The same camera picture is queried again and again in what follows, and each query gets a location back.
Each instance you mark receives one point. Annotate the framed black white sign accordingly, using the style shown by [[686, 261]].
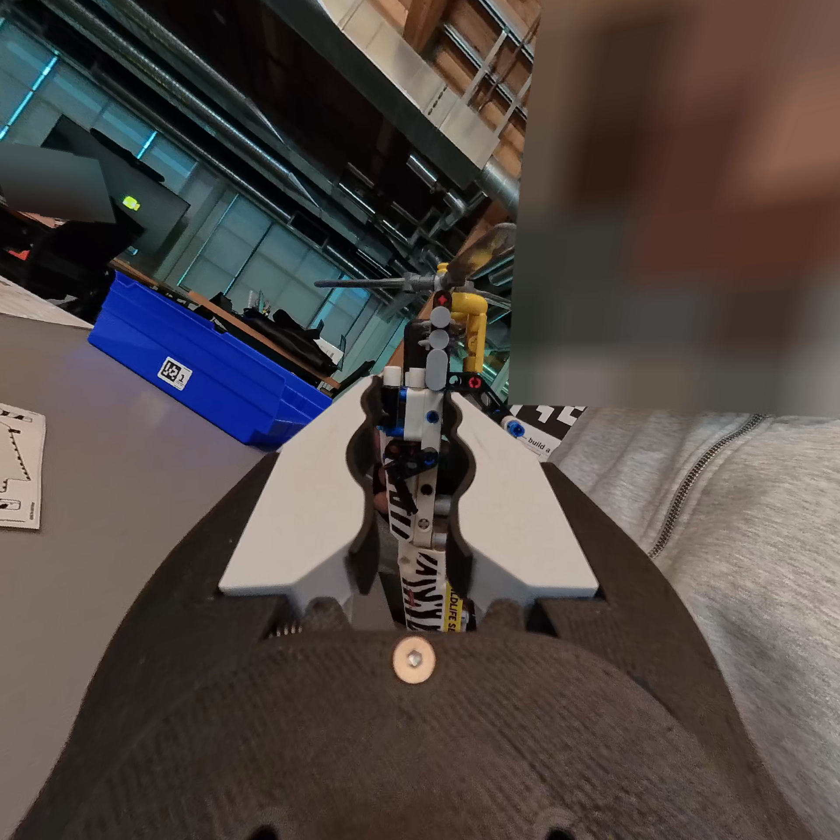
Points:
[[558, 420]]

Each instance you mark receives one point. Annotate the black monitor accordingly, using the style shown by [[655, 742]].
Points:
[[157, 197]]

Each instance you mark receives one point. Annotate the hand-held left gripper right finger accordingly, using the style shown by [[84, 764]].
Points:
[[525, 525]]

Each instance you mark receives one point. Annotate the lego helicopter model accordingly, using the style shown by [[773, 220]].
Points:
[[420, 420]]

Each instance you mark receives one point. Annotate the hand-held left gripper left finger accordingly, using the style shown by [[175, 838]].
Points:
[[295, 512]]

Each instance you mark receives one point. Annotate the blue plastic bin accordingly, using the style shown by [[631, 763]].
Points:
[[197, 354]]

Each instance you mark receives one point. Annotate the black office chair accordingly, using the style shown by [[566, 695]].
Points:
[[72, 262]]

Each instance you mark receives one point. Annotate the zebra sticker sheet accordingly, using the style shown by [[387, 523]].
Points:
[[19, 472]]

